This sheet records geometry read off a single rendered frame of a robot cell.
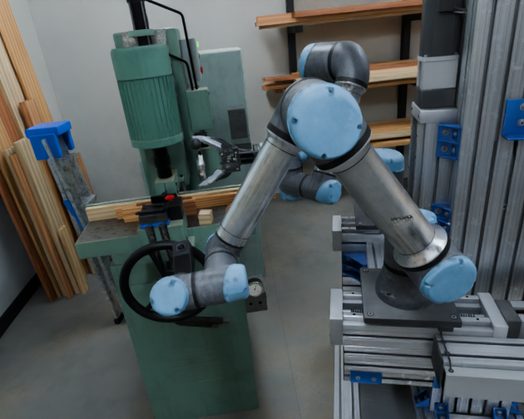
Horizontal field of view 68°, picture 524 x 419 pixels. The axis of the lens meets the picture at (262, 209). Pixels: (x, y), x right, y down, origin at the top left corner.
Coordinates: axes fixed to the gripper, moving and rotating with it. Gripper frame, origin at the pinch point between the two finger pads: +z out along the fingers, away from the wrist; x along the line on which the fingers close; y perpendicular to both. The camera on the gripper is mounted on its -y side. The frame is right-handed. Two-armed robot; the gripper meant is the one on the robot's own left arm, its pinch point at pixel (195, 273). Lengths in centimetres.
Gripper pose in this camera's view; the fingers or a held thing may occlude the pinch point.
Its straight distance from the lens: 113.9
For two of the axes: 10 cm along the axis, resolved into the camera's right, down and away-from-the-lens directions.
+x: 9.8, -1.8, 0.2
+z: 0.0, 0.8, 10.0
